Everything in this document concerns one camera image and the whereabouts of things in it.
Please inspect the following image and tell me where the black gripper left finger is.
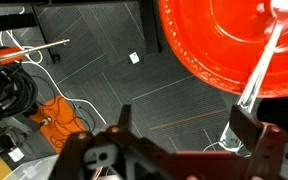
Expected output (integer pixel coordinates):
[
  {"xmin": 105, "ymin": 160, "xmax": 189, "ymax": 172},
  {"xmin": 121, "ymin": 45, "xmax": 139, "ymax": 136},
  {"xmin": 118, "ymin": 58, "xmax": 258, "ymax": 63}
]
[{"xmin": 48, "ymin": 104, "xmax": 182, "ymax": 180}]

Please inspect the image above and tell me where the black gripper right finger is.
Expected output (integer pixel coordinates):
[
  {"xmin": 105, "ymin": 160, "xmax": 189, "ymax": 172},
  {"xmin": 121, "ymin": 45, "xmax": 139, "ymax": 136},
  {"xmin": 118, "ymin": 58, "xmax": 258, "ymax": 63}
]
[{"xmin": 229, "ymin": 105, "xmax": 288, "ymax": 180}]

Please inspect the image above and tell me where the red plastic bowl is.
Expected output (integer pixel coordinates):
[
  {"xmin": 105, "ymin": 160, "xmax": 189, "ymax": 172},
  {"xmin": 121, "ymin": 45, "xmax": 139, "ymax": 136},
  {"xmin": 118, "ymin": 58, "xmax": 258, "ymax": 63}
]
[{"xmin": 158, "ymin": 0, "xmax": 288, "ymax": 99}]

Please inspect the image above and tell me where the orange floor mat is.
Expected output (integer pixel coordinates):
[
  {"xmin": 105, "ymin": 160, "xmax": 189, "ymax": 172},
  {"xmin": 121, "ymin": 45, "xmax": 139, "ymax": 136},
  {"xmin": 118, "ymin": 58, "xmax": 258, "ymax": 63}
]
[{"xmin": 28, "ymin": 95, "xmax": 87, "ymax": 154}]

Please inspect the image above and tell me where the small white floor tag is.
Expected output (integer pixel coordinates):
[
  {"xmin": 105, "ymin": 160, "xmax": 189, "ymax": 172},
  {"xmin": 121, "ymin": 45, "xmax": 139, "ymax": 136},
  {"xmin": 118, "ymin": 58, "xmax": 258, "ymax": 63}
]
[{"xmin": 128, "ymin": 51, "xmax": 141, "ymax": 65}]

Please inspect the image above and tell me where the clear plastic sheet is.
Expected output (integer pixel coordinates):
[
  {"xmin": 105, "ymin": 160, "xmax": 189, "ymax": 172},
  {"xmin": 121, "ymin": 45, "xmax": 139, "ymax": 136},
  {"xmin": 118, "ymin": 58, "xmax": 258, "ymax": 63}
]
[{"xmin": 2, "ymin": 154, "xmax": 61, "ymax": 180}]

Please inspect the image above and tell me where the white power adapter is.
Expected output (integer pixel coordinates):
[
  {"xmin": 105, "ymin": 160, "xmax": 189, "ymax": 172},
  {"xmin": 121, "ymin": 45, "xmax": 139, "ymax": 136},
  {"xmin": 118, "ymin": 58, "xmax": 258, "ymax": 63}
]
[{"xmin": 7, "ymin": 146, "xmax": 26, "ymax": 163}]

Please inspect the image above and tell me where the black table leg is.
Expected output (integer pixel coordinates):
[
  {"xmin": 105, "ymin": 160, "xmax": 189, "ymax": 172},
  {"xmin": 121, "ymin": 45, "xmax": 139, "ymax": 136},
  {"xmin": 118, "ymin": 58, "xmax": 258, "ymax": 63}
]
[{"xmin": 139, "ymin": 0, "xmax": 162, "ymax": 56}]

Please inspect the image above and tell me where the white floor cable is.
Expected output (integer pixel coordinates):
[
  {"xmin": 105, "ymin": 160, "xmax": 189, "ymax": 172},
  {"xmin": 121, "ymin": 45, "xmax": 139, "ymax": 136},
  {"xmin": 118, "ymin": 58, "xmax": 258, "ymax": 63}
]
[{"xmin": 0, "ymin": 29, "xmax": 108, "ymax": 125}]

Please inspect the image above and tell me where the black cable coil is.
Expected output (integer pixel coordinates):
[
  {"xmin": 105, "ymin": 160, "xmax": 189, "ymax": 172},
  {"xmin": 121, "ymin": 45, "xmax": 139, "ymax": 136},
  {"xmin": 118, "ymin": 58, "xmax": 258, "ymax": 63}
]
[{"xmin": 0, "ymin": 63, "xmax": 39, "ymax": 126}]

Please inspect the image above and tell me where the orange handled tool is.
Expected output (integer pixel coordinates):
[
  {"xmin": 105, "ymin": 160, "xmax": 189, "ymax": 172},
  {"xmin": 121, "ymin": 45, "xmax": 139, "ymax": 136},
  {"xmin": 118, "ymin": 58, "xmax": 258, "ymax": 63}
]
[{"xmin": 0, "ymin": 38, "xmax": 71, "ymax": 66}]

